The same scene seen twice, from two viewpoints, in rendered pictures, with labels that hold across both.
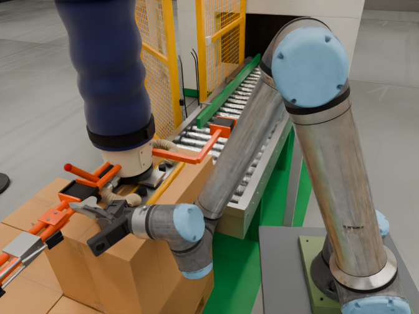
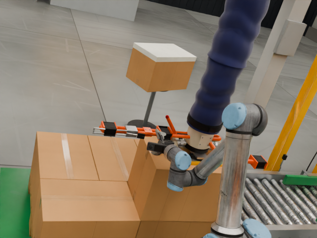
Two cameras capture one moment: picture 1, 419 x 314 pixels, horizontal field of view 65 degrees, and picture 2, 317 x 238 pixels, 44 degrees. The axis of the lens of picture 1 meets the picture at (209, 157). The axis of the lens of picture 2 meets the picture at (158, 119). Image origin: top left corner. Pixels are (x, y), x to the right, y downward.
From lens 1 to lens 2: 141 cm
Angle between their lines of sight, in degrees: 37
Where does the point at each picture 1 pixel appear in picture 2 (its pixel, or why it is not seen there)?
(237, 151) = (219, 147)
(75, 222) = not seen: hidden behind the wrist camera
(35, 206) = not seen: hidden behind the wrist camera
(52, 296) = (122, 178)
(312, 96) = (227, 123)
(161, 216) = (175, 150)
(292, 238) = not seen: outside the picture
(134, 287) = (150, 185)
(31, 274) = (124, 165)
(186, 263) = (170, 176)
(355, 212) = (226, 185)
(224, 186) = (207, 161)
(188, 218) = (181, 156)
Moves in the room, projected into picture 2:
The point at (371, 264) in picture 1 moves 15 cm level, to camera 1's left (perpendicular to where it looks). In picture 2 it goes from (223, 220) to (199, 199)
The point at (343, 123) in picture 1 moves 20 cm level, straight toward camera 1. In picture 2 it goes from (235, 142) to (194, 139)
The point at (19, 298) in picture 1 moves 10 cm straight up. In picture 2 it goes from (112, 168) to (115, 157)
